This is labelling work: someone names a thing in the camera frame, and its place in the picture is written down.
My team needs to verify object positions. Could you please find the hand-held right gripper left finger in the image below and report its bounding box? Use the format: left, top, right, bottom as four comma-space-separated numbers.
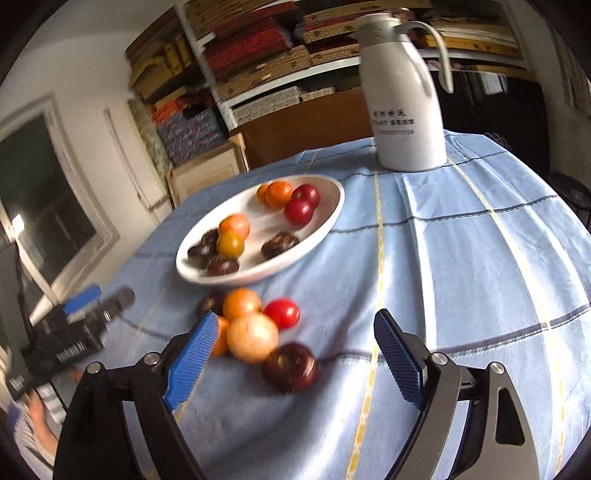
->
53, 311, 220, 480

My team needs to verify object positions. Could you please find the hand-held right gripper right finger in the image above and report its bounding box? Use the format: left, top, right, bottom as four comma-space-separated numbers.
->
373, 308, 541, 480

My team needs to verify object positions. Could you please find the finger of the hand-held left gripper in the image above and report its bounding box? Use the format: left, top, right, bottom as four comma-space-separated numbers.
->
62, 285, 103, 317
95, 287, 137, 324

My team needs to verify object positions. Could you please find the pale orange tangerine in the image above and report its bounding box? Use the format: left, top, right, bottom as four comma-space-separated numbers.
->
226, 312, 280, 364

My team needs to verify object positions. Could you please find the red plum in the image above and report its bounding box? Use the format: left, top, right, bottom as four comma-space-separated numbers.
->
283, 198, 315, 227
263, 298, 302, 330
292, 184, 321, 208

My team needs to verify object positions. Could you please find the small yellow-orange tangerine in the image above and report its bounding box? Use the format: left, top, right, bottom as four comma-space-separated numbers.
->
216, 231, 246, 259

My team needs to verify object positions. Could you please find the white plate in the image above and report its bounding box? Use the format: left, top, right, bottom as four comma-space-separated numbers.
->
175, 174, 346, 287

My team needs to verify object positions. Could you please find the person's left forearm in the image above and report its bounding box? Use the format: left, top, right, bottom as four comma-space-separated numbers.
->
9, 385, 70, 467

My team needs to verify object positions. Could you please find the blue checked tablecloth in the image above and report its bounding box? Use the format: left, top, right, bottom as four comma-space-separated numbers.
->
99, 129, 591, 480

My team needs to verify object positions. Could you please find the white framed dark panel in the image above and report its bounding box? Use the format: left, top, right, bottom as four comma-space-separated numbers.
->
0, 95, 122, 324

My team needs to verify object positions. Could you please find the long white board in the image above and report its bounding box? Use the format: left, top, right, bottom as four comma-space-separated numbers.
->
104, 107, 171, 222

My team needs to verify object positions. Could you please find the green marbled board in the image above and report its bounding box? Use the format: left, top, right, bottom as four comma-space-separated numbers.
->
127, 99, 174, 183

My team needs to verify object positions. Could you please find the stack of blue patterned boxes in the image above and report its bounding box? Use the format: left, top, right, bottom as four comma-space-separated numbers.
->
154, 106, 229, 167

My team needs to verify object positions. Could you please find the white thermos jug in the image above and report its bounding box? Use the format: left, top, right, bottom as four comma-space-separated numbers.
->
347, 13, 455, 172

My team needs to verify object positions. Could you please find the stack of tan boxes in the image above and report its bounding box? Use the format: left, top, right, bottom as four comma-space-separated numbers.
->
124, 18, 195, 100

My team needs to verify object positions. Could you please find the stack of white patterned boxes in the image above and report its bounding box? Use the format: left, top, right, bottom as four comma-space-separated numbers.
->
233, 83, 335, 125

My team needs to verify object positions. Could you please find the brown wooden board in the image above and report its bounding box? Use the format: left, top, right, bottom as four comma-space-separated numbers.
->
242, 88, 375, 169

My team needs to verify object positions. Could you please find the white metal shelf rack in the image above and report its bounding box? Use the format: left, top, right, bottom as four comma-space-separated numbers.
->
178, 0, 527, 130

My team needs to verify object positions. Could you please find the black cabinet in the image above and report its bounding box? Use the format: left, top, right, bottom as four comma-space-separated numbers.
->
438, 69, 555, 176

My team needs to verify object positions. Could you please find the stack of woven straw boxes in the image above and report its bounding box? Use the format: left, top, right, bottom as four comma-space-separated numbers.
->
185, 0, 527, 102

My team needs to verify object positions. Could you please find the stack of red patterned boxes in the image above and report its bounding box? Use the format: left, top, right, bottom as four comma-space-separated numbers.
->
203, 2, 301, 79

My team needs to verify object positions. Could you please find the wooden picture frame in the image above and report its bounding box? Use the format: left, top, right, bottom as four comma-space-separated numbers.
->
165, 133, 250, 208

